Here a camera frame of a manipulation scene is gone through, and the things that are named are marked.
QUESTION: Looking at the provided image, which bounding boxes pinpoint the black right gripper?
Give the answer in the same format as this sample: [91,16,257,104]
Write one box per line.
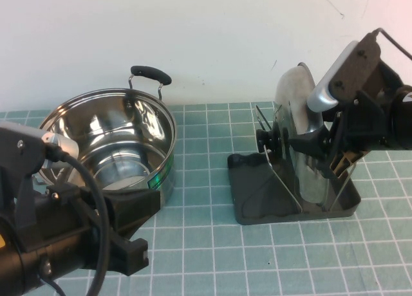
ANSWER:
[288,89,393,178]

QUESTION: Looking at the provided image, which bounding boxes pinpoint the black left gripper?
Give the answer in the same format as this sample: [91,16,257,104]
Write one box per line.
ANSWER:
[31,183,162,276]

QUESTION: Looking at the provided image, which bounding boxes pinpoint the stainless steel pot lid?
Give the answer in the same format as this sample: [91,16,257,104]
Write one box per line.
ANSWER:
[257,62,335,210]

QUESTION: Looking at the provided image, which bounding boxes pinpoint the green checked tablecloth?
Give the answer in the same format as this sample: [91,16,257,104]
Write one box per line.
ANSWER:
[0,96,412,296]

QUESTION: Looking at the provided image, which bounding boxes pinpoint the thick black left camera cable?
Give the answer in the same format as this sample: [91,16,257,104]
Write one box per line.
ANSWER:
[44,143,112,296]

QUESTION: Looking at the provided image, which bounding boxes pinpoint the grey lid rack with wires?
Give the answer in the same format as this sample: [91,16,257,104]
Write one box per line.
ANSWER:
[227,104,361,226]

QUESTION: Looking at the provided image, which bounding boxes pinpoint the thin black cable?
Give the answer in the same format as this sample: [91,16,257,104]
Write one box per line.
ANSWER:
[38,268,67,296]

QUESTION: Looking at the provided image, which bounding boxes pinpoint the stainless steel pot black handles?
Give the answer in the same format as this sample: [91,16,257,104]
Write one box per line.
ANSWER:
[37,65,178,213]

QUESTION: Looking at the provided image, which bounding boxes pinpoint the black right camera cable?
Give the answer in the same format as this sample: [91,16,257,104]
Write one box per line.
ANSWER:
[370,27,412,60]

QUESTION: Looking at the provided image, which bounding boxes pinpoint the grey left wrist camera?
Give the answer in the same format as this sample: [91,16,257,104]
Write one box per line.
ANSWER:
[0,121,80,181]

